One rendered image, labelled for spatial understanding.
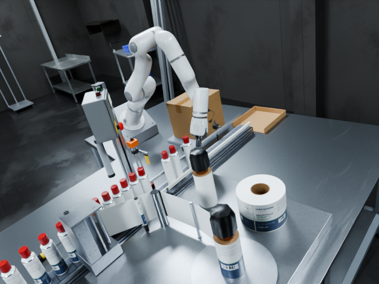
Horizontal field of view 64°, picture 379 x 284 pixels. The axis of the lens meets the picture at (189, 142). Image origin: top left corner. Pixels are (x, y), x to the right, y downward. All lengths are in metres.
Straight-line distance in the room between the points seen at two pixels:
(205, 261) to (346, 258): 1.09
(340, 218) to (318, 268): 0.28
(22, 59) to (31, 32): 0.66
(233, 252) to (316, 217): 0.45
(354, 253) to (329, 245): 0.81
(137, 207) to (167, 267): 0.28
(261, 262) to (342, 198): 0.54
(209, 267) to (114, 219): 0.46
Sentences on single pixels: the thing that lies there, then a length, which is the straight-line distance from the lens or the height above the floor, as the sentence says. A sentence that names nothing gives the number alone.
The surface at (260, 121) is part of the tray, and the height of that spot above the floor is 0.83.
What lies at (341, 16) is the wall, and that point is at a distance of 3.67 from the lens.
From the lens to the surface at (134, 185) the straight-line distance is 1.48.
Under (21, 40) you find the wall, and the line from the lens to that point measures 8.45.
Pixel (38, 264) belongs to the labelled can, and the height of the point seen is 1.00.
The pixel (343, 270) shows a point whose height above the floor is 0.22.
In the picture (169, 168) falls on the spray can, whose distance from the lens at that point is 1.60.
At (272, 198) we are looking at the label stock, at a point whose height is 1.02.
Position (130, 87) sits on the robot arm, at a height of 1.31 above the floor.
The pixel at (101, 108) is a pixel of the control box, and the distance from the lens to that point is 1.32.
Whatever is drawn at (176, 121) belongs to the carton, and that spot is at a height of 0.98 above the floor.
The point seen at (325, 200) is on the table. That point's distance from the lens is 1.54.
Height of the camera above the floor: 1.83
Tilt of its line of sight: 28 degrees down
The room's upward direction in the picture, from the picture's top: 13 degrees counter-clockwise
